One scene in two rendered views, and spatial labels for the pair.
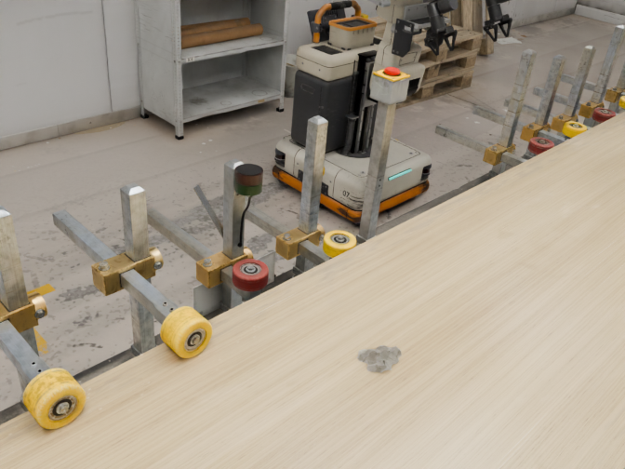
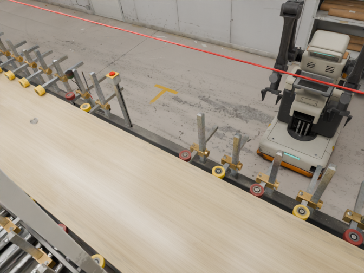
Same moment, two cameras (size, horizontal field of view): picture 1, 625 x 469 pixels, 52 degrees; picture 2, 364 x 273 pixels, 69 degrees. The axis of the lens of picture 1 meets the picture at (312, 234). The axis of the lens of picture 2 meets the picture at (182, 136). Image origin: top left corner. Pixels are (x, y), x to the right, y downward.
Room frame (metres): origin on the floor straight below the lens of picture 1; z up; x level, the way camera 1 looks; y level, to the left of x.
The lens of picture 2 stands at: (2.00, -1.82, 2.25)
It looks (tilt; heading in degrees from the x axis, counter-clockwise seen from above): 47 degrees down; 88
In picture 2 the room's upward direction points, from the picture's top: 8 degrees counter-clockwise
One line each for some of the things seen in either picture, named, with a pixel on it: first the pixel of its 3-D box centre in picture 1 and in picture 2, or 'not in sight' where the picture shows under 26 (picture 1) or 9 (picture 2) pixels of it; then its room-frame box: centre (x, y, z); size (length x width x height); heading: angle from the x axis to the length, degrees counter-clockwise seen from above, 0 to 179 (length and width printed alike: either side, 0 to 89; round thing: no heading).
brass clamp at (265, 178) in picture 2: (565, 121); (267, 181); (2.52, -0.99, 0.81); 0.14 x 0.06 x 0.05; 137
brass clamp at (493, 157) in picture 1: (499, 152); (200, 150); (2.15, -0.65, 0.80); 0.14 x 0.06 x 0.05; 137
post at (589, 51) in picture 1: (572, 104); (273, 176); (2.54, -1.00, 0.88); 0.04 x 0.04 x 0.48; 47
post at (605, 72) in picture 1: (602, 82); (319, 192); (2.72, -1.17, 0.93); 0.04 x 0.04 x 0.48; 47
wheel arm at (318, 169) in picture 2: (578, 105); (309, 192); (2.72, -1.11, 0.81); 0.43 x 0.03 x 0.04; 47
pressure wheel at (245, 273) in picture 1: (249, 288); (71, 99); (1.14, 0.13, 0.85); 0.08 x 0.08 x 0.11
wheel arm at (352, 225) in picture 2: (605, 91); (356, 212); (2.91, -1.28, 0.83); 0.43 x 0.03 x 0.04; 47
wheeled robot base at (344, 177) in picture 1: (352, 166); (299, 138); (3.24, -0.18, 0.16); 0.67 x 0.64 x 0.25; 47
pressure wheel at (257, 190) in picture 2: (601, 124); (255, 194); (2.41, -1.08, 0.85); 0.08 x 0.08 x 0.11
